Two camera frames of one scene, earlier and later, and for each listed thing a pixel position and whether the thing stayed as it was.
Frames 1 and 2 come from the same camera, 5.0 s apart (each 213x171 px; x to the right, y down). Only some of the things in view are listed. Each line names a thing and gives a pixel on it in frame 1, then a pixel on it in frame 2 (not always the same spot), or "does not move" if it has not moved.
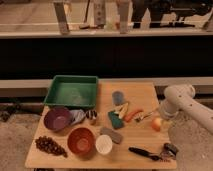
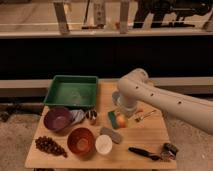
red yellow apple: [156, 124] to [121, 121]
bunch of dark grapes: [49, 145] does not move
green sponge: [117, 121] does not move
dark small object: [170, 148] does not move
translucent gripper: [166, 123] to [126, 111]
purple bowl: [58, 118] does not move
